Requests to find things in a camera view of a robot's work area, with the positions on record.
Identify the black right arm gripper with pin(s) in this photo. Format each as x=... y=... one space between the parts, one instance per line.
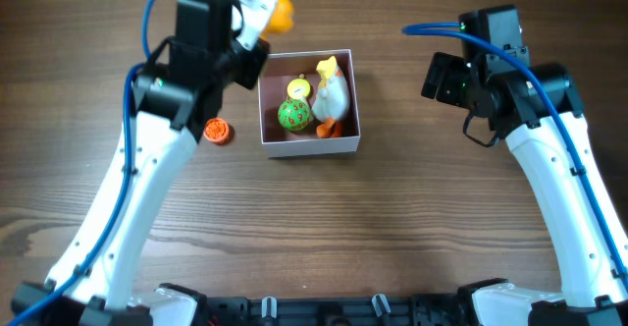
x=437 y=77

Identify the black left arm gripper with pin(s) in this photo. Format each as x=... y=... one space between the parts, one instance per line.
x=252 y=64

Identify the yellow wooden rattle drum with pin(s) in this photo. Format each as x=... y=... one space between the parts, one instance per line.
x=299 y=88

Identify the orange dinosaur toy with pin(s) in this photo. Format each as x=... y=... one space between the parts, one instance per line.
x=281 y=21

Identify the green ball with orange numbers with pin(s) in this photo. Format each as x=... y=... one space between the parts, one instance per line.
x=294 y=115

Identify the white box with pink interior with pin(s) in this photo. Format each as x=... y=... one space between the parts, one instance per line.
x=280 y=70

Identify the white plush duck toy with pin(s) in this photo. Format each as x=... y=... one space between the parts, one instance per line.
x=332 y=100

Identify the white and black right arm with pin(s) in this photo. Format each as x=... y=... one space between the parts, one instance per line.
x=538 y=113

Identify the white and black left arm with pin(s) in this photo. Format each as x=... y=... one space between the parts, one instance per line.
x=168 y=99

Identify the orange round spinner toy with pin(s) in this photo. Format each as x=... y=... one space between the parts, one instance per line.
x=217 y=131

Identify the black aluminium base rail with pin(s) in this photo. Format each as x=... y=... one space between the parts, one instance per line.
x=377 y=310

